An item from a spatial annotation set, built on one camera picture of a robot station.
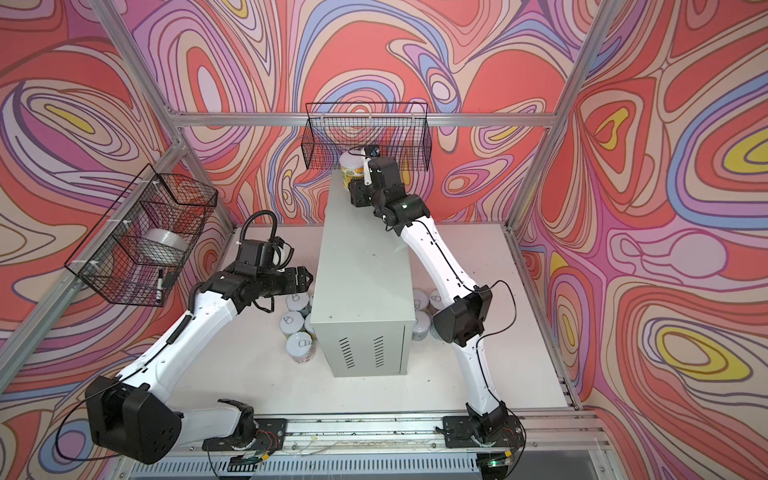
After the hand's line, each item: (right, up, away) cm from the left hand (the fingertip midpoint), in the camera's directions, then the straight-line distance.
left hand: (303, 276), depth 81 cm
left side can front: (-1, -20, +1) cm, 20 cm away
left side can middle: (-6, -14, +6) cm, 17 cm away
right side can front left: (+30, -7, -25) cm, 40 cm away
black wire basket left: (-40, +6, -8) cm, 41 cm away
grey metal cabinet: (+18, -5, -23) cm, 30 cm away
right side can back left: (+30, -3, -23) cm, 38 cm away
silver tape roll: (-31, +9, -10) cm, 34 cm away
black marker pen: (-33, -2, -9) cm, 34 cm away
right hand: (+16, +24, 0) cm, 29 cm away
